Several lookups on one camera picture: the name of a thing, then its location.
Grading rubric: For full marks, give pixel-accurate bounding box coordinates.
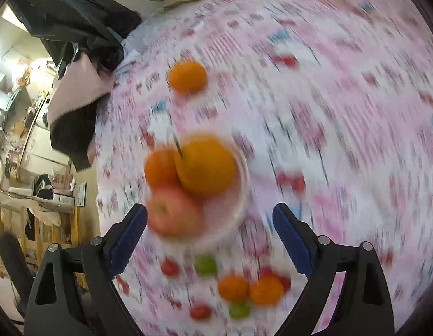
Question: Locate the black plastic sheet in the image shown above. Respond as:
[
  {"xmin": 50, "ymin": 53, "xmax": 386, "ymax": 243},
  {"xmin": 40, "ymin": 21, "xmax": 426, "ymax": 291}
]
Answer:
[{"xmin": 10, "ymin": 0, "xmax": 142, "ymax": 75}]

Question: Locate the red apple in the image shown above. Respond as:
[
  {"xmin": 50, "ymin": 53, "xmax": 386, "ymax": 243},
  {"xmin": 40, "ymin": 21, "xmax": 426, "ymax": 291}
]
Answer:
[{"xmin": 146, "ymin": 185, "xmax": 205, "ymax": 237}]

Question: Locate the large round orange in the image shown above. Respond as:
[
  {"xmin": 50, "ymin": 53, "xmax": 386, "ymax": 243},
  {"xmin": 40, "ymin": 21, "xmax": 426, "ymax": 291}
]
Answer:
[
  {"xmin": 167, "ymin": 60, "xmax": 208, "ymax": 94},
  {"xmin": 144, "ymin": 148, "xmax": 182, "ymax": 190}
]

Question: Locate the small mandarin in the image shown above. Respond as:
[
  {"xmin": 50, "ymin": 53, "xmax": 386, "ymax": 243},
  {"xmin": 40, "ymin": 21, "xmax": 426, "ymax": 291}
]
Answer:
[
  {"xmin": 218, "ymin": 275, "xmax": 250, "ymax": 302},
  {"xmin": 249, "ymin": 275, "xmax": 285, "ymax": 306}
]

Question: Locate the pear-shaped orange with stem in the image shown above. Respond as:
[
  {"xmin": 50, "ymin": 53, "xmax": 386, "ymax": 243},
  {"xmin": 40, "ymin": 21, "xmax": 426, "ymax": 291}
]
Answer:
[{"xmin": 174, "ymin": 136, "xmax": 237, "ymax": 198}]

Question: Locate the green cherry tomato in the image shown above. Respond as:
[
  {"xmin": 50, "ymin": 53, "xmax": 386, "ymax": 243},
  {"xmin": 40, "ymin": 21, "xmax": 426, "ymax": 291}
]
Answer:
[
  {"xmin": 228, "ymin": 302, "xmax": 252, "ymax": 320},
  {"xmin": 194, "ymin": 255, "xmax": 218, "ymax": 276}
]

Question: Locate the white kitchen cabinet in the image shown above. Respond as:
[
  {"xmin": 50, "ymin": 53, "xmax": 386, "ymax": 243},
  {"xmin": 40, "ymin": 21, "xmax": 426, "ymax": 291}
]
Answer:
[{"xmin": 20, "ymin": 124, "xmax": 71, "ymax": 176}]

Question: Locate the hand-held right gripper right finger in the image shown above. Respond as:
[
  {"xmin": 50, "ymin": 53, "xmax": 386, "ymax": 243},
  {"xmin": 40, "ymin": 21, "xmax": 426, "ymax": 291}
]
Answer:
[{"xmin": 272, "ymin": 203, "xmax": 395, "ymax": 336}]

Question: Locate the pink and black cloth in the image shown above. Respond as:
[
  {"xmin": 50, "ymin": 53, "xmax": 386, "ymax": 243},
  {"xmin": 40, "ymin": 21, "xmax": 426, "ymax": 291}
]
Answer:
[{"xmin": 48, "ymin": 51, "xmax": 114, "ymax": 173}]

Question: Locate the wooden rack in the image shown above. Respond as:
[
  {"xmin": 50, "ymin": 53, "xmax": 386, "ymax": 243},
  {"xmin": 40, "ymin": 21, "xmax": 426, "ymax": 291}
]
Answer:
[{"xmin": 0, "ymin": 189, "xmax": 80, "ymax": 288}]

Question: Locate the pink speckled plate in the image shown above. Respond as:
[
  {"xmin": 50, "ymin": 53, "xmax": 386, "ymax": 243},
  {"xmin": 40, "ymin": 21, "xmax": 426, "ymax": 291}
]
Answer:
[{"xmin": 146, "ymin": 131, "xmax": 250, "ymax": 247}]

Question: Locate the red cherry tomato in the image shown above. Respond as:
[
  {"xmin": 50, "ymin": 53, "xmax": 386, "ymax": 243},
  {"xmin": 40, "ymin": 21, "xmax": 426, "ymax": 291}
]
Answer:
[
  {"xmin": 160, "ymin": 259, "xmax": 180, "ymax": 276},
  {"xmin": 189, "ymin": 304, "xmax": 212, "ymax": 320}
]

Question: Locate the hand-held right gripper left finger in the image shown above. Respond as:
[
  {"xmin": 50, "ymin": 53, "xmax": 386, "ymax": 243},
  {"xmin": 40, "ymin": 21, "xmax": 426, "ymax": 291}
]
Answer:
[{"xmin": 23, "ymin": 203, "xmax": 148, "ymax": 336}]

